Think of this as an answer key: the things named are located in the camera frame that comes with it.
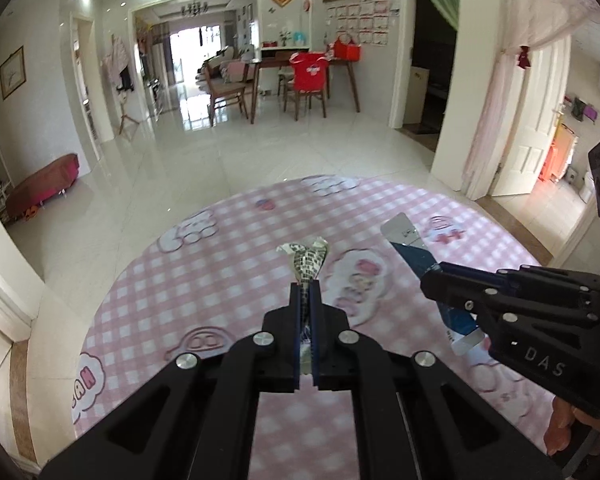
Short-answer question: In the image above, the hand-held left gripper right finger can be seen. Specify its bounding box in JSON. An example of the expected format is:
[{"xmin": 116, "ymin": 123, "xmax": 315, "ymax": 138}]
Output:
[{"xmin": 310, "ymin": 282, "xmax": 563, "ymax": 480}]

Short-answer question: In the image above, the white standing air conditioner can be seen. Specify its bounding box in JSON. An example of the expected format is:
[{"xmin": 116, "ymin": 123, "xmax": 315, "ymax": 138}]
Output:
[{"xmin": 152, "ymin": 42, "xmax": 167, "ymax": 83}]

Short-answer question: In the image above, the pink checked tablecloth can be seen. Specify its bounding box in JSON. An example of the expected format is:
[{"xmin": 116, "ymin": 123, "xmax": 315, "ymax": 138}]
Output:
[{"xmin": 70, "ymin": 174, "xmax": 576, "ymax": 480}]

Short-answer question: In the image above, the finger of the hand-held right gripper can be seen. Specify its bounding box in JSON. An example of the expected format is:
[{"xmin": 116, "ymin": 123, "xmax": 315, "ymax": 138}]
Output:
[
  {"xmin": 437, "ymin": 261, "xmax": 600, "ymax": 297},
  {"xmin": 420, "ymin": 271, "xmax": 600, "ymax": 328}
]

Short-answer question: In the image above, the wooden chair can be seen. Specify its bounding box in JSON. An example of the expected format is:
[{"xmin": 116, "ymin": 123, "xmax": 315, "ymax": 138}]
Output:
[
  {"xmin": 202, "ymin": 62, "xmax": 248, "ymax": 127},
  {"xmin": 282, "ymin": 52, "xmax": 331, "ymax": 121}
]

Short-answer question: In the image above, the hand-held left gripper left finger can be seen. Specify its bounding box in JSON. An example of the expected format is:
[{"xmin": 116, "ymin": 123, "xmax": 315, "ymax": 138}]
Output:
[{"xmin": 40, "ymin": 282, "xmax": 301, "ymax": 480}]

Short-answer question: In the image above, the cardboard box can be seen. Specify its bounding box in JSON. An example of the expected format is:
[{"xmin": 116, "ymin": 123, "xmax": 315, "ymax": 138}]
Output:
[{"xmin": 412, "ymin": 67, "xmax": 431, "ymax": 126}]

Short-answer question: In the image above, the pink lace curtain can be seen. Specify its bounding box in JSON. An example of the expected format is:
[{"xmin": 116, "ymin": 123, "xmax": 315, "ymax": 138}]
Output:
[{"xmin": 462, "ymin": 0, "xmax": 600, "ymax": 201}]

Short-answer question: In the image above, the pink hanging garment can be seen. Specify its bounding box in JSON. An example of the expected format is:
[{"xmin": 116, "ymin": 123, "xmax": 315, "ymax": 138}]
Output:
[{"xmin": 102, "ymin": 35, "xmax": 131, "ymax": 88}]

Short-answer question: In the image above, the red shirt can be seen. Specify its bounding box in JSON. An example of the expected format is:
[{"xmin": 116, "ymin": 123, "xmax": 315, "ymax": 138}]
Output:
[{"xmin": 288, "ymin": 51, "xmax": 331, "ymax": 93}]

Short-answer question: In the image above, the checked foil wrapper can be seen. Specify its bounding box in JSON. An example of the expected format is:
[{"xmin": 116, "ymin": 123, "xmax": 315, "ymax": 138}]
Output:
[{"xmin": 276, "ymin": 237, "xmax": 331, "ymax": 376}]

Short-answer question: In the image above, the group of wall certificates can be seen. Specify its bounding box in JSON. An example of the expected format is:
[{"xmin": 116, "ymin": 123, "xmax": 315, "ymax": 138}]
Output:
[{"xmin": 327, "ymin": 0, "xmax": 396, "ymax": 48}]

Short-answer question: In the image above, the red bench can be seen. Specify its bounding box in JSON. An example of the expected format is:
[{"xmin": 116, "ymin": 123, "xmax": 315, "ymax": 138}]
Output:
[{"xmin": 5, "ymin": 154, "xmax": 81, "ymax": 221}]

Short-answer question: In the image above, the brown framed picture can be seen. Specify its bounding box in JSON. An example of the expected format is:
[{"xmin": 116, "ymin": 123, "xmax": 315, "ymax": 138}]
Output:
[{"xmin": 0, "ymin": 46, "xmax": 26, "ymax": 101}]

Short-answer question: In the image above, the white panel door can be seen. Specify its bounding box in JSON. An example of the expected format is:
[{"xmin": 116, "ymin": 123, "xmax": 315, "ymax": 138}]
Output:
[{"xmin": 490, "ymin": 37, "xmax": 573, "ymax": 198}]

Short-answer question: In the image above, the red basket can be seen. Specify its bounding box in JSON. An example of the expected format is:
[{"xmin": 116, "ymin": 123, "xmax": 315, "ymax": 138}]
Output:
[{"xmin": 332, "ymin": 31, "xmax": 363, "ymax": 61}]

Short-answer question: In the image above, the light sofa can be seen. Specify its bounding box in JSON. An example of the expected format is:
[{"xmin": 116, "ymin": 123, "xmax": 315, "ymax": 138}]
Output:
[{"xmin": 200, "ymin": 45, "xmax": 256, "ymax": 83}]

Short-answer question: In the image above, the wooden dining table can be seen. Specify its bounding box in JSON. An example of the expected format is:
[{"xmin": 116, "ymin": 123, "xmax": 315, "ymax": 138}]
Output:
[{"xmin": 245, "ymin": 55, "xmax": 361, "ymax": 125}]

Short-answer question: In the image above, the blue white packet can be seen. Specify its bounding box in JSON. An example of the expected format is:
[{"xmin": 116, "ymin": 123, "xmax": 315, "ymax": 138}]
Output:
[{"xmin": 380, "ymin": 212, "xmax": 491, "ymax": 356}]

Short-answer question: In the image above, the person's right hand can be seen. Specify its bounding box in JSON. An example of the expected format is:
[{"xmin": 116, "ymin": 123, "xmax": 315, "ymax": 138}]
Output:
[{"xmin": 544, "ymin": 395, "xmax": 583, "ymax": 455}]

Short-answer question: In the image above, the wooden tripod stand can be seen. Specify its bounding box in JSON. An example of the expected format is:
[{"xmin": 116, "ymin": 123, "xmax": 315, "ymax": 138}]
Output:
[{"xmin": 117, "ymin": 85, "xmax": 141, "ymax": 136}]

